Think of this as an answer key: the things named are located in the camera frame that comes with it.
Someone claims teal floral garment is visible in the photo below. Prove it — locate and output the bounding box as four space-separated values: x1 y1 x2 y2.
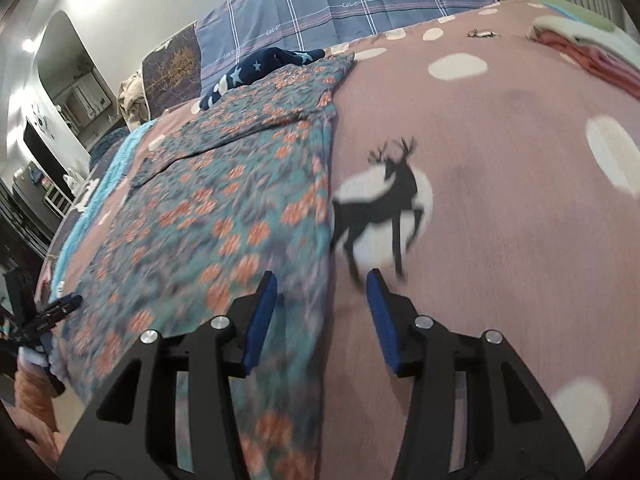
58 54 354 479

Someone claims beige clothes pile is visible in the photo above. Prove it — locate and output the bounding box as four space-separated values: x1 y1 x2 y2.
117 70 150 132

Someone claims white gloved left hand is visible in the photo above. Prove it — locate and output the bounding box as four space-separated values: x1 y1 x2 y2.
18 347 67 382

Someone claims light blue fuzzy blanket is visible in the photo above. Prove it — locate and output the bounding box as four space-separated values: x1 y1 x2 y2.
48 119 156 301

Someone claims pink polka dot deer blanket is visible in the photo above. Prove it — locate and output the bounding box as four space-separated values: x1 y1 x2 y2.
62 1 639 479

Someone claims dark tree print pillow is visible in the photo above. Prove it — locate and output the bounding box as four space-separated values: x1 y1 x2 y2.
141 23 202 119

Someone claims navy star fleece garment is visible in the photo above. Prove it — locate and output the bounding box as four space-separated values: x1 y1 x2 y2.
198 47 326 110

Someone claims folded pink cloth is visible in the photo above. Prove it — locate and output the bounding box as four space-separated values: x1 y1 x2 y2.
529 30 639 100

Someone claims folded white cloth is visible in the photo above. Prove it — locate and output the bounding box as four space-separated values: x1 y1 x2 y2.
527 15 639 70

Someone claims blue plaid headboard cover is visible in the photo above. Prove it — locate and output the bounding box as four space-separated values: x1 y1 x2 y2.
195 0 496 90

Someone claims green pillow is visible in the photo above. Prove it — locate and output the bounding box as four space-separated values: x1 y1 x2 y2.
523 0 617 32

